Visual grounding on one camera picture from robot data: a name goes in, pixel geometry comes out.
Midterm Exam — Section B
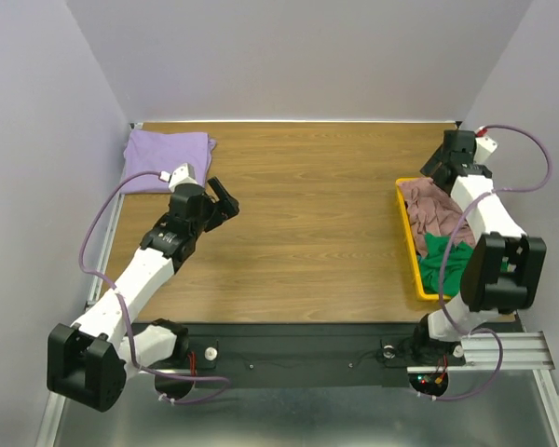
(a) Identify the folded purple t-shirt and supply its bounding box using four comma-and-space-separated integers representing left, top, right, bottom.
123, 129, 217, 186

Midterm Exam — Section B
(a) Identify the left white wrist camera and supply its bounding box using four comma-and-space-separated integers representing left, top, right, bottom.
159, 163, 198, 193

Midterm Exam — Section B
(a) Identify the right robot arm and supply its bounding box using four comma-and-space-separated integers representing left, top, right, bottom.
410, 127, 547, 363

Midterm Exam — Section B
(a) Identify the aluminium frame rail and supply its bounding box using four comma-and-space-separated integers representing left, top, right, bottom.
34, 123, 143, 447

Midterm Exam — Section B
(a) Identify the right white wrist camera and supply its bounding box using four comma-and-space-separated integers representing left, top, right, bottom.
473, 126, 498, 165

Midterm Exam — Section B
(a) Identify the yellow plastic bin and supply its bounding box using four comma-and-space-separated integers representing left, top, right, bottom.
395, 178, 476, 302

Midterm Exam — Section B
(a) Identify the pink t-shirt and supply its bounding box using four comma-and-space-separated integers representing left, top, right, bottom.
398, 178, 462, 257

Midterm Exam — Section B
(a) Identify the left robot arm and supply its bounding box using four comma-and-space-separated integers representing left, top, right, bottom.
47, 169, 239, 412

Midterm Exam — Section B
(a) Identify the left silver knob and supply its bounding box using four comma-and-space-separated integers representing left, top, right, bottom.
204, 346, 218, 361

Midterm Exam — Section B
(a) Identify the electronics board with leds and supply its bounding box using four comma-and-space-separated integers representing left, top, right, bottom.
408, 365, 449, 397

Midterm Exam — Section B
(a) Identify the silver knob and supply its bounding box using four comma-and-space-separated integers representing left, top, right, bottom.
382, 345, 397, 360
204, 346, 218, 361

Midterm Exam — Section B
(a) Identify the right silver knob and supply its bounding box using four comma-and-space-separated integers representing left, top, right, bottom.
382, 345, 397, 360

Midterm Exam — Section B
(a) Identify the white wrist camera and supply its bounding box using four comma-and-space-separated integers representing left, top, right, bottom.
473, 126, 498, 165
159, 163, 198, 193

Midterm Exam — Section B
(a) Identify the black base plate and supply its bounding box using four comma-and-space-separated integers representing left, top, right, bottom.
76, 320, 467, 390

